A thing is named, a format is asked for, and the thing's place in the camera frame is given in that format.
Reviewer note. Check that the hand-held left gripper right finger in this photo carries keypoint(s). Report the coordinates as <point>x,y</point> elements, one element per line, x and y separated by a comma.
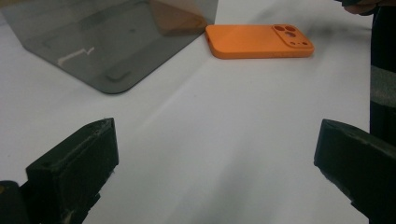
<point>361,168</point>

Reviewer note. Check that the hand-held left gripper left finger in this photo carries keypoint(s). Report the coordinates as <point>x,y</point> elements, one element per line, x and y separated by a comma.
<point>74,168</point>

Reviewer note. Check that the grey translucent plastic box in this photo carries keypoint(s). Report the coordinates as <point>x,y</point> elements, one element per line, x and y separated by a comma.
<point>109,46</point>

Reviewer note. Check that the orange phone case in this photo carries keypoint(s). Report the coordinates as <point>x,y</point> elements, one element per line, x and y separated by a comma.
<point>249,40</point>

